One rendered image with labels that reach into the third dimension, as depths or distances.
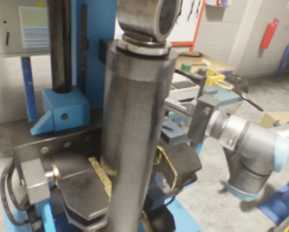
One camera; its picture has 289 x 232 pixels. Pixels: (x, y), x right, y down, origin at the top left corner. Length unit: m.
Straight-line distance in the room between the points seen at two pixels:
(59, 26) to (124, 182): 0.61
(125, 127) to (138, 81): 0.16
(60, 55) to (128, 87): 0.39
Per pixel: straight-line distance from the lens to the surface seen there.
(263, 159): 0.64
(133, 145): 0.76
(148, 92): 0.65
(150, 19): 0.61
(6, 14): 1.39
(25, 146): 0.93
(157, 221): 1.38
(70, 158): 0.96
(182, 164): 1.00
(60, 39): 0.94
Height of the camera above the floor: 1.66
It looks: 32 degrees down
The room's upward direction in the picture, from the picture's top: 10 degrees clockwise
